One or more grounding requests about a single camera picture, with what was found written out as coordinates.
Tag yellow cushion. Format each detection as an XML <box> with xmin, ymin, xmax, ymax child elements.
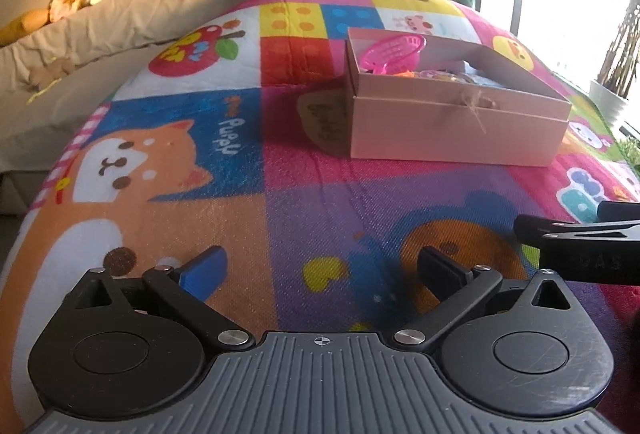
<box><xmin>0</xmin><ymin>8</ymin><xmax>53</xmax><ymax>47</ymax></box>

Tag pink cardboard box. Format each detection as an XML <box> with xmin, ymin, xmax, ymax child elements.
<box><xmin>344</xmin><ymin>28</ymin><xmax>572</xmax><ymax>167</ymax></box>

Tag blue and white carton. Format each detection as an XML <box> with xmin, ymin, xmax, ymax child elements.
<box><xmin>465</xmin><ymin>64</ymin><xmax>512</xmax><ymax>88</ymax></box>

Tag pink toy basket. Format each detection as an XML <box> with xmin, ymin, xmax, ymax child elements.
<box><xmin>364</xmin><ymin>35</ymin><xmax>427</xmax><ymax>75</ymax></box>

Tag bare brown twigs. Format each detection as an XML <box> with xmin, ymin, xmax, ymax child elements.
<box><xmin>595</xmin><ymin>0</ymin><xmax>640</xmax><ymax>99</ymax></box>

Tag beige sofa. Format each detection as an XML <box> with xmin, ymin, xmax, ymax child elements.
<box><xmin>0</xmin><ymin>0</ymin><xmax>361</xmax><ymax>215</ymax></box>

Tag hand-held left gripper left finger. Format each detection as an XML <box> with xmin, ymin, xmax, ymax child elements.
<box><xmin>64</xmin><ymin>245</ymin><xmax>257</xmax><ymax>349</ymax></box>

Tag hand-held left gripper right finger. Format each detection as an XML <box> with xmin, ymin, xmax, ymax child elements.
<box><xmin>392</xmin><ymin>246</ymin><xmax>584</xmax><ymax>347</ymax></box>

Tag green plant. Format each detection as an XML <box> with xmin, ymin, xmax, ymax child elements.
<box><xmin>617</xmin><ymin>124</ymin><xmax>640</xmax><ymax>175</ymax></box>

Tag colourful cartoon play mat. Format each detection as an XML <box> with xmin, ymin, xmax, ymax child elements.
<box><xmin>0</xmin><ymin>0</ymin><xmax>640</xmax><ymax>434</ymax></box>

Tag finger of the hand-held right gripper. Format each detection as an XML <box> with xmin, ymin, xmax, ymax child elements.
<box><xmin>514</xmin><ymin>213</ymin><xmax>640</xmax><ymax>247</ymax></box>
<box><xmin>596</xmin><ymin>200</ymin><xmax>640</xmax><ymax>223</ymax></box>

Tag white round pot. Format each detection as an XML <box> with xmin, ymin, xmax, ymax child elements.
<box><xmin>589</xmin><ymin>78</ymin><xmax>630</xmax><ymax>123</ymax></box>

